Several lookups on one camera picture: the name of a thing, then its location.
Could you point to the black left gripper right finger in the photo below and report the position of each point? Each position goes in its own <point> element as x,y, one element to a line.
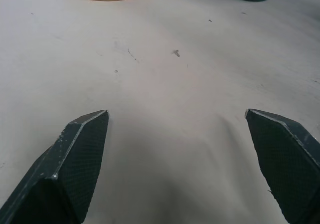
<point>287,159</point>

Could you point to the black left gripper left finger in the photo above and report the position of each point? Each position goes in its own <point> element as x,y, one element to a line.
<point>67,169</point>

